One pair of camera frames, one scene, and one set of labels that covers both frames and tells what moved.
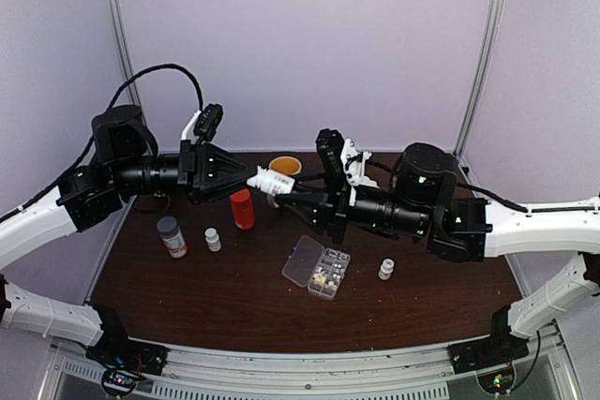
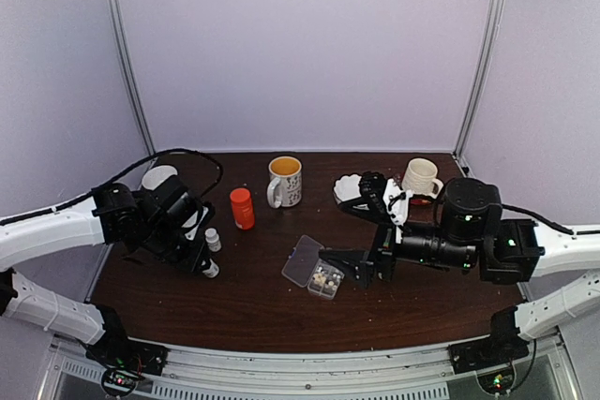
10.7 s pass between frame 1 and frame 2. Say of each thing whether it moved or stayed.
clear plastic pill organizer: stayed
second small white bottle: stayed
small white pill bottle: moved
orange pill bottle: stayed
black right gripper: moved
